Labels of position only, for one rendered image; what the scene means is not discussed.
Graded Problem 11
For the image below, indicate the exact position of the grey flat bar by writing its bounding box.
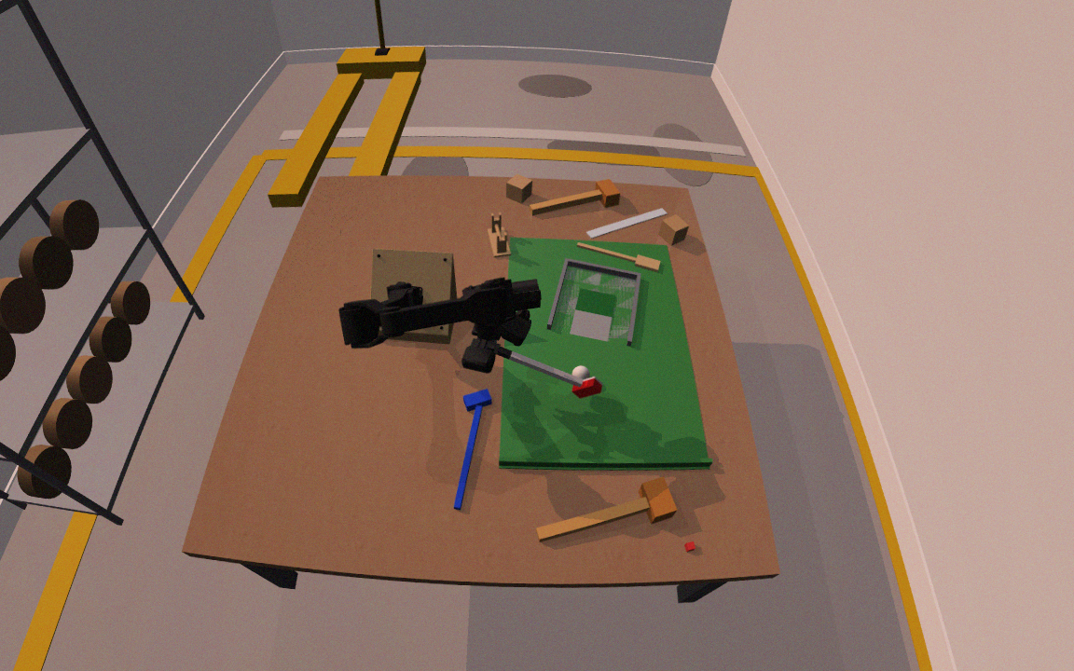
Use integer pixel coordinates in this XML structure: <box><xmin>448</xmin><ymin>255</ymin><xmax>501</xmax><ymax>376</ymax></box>
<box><xmin>586</xmin><ymin>208</ymin><xmax>668</xmax><ymax>239</ymax></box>

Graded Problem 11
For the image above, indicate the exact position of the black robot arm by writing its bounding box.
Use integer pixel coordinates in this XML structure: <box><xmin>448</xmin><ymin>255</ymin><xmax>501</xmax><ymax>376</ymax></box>
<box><xmin>339</xmin><ymin>277</ymin><xmax>542</xmax><ymax>349</ymax></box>

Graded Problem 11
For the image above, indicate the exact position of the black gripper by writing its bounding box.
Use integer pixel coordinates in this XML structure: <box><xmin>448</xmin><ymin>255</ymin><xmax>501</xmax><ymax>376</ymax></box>
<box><xmin>462</xmin><ymin>323</ymin><xmax>500</xmax><ymax>374</ymax></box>

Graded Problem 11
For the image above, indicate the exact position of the blue putter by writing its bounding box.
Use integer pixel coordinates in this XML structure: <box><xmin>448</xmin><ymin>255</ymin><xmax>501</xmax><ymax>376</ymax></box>
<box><xmin>454</xmin><ymin>389</ymin><xmax>491</xmax><ymax>510</ymax></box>

